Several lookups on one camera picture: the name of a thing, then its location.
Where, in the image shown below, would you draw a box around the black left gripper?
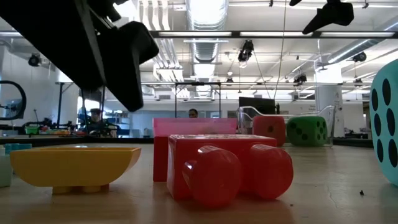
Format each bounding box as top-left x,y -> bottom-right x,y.
0,0 -> 160,113

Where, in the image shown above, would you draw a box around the small red brick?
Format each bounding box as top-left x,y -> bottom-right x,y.
152,136 -> 170,183

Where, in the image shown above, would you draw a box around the teal plush die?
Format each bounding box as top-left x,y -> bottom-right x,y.
369,58 -> 398,187

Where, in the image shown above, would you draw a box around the yellow long curved brick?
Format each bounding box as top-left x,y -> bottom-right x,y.
9,146 -> 142,195

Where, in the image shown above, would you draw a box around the red plush die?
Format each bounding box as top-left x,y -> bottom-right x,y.
252,115 -> 287,147

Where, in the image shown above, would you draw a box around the green plush die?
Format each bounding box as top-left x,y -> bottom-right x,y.
285,115 -> 329,147

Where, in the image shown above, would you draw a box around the pink plastic bin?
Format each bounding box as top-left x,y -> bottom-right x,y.
152,117 -> 239,137

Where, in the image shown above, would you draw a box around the white building pillar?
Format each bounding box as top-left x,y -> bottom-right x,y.
314,63 -> 345,135

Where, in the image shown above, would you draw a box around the black background monitor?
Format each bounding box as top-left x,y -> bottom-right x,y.
238,96 -> 277,116

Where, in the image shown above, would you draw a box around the clear plastic container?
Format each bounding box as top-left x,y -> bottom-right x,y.
236,105 -> 337,147

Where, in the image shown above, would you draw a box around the sky blue square brick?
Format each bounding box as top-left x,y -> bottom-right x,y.
4,142 -> 33,153

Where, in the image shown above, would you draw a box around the large red brick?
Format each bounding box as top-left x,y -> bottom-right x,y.
167,134 -> 295,208

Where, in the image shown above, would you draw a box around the pale teal square brick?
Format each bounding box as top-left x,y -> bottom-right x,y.
0,146 -> 13,188

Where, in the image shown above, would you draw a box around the black aluminium rig frame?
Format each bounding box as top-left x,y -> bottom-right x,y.
0,30 -> 398,39

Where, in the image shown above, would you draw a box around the background black rig frame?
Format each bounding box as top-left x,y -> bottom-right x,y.
55,80 -> 222,138

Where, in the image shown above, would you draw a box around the silver ceiling air duct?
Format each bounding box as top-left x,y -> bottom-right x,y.
185,0 -> 230,63

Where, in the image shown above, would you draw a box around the black curved hose loop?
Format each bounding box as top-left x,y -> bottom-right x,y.
0,80 -> 28,121

